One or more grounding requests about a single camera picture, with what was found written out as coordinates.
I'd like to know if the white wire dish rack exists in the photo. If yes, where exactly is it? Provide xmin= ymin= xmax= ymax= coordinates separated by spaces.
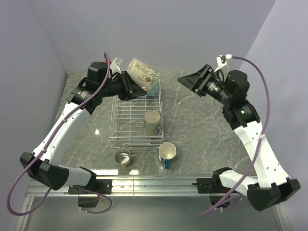
xmin=109 ymin=80 xmax=164 ymax=148

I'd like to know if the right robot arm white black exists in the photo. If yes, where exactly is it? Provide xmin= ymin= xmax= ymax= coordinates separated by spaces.
xmin=178 ymin=65 xmax=301 ymax=211

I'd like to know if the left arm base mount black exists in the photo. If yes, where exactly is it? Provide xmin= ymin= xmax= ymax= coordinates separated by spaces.
xmin=68 ymin=179 xmax=113 ymax=211

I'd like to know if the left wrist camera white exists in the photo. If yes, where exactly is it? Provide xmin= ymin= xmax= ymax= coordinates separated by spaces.
xmin=110 ymin=57 xmax=123 ymax=73

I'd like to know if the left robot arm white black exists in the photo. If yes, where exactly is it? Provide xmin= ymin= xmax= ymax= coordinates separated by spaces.
xmin=20 ymin=62 xmax=150 ymax=193

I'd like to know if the dark blue faceted mug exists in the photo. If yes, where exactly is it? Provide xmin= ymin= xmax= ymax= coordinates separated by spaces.
xmin=158 ymin=142 xmax=177 ymax=169

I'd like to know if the light blue mug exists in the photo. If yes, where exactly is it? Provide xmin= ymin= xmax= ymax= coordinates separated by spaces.
xmin=145 ymin=83 xmax=159 ymax=97

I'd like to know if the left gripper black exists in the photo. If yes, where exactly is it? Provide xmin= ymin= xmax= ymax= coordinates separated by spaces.
xmin=100 ymin=70 xmax=147 ymax=101

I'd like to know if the green interior floral mug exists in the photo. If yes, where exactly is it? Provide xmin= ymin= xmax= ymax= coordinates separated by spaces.
xmin=127 ymin=58 xmax=160 ymax=93

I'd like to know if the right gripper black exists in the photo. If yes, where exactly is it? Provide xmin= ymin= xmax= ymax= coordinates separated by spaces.
xmin=178 ymin=64 xmax=232 ymax=105

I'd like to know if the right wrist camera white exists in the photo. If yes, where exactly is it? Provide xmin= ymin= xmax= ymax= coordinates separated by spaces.
xmin=214 ymin=54 xmax=232 ymax=75

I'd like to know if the beige patterned mug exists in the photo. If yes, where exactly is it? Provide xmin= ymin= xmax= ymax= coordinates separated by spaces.
xmin=144 ymin=111 xmax=161 ymax=136

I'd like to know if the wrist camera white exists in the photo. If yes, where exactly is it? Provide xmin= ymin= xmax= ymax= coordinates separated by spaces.
xmin=214 ymin=54 xmax=232 ymax=75
xmin=110 ymin=57 xmax=123 ymax=73

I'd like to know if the stainless steel cup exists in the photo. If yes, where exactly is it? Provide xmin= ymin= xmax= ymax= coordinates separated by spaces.
xmin=114 ymin=148 xmax=131 ymax=168

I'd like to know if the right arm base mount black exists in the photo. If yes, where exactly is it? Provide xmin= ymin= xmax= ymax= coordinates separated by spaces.
xmin=192 ymin=175 xmax=243 ymax=210

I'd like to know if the aluminium mounting rail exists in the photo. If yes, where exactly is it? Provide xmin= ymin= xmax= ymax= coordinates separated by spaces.
xmin=16 ymin=176 xmax=291 ymax=231

